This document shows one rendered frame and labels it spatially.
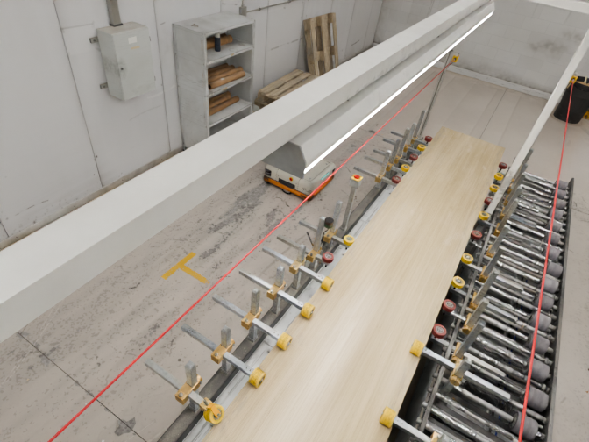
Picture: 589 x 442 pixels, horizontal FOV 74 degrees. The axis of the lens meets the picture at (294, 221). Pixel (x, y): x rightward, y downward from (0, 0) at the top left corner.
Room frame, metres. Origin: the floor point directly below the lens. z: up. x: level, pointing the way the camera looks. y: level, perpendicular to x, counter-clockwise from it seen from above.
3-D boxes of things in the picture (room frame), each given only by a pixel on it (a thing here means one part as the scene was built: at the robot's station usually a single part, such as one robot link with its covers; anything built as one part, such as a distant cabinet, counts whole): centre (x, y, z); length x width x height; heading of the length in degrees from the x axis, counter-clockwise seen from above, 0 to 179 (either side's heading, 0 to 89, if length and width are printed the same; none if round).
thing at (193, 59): (4.62, 1.19, 0.78); 0.90 x 0.45 x 1.55; 154
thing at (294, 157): (1.84, -0.48, 2.34); 2.40 x 0.12 x 0.08; 154
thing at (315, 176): (3.99, 0.02, 0.16); 0.67 x 0.64 x 0.25; 64
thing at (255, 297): (1.31, 0.15, 0.93); 0.04 x 0.04 x 0.48; 64
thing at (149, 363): (0.86, 0.46, 0.95); 0.36 x 0.03 x 0.03; 64
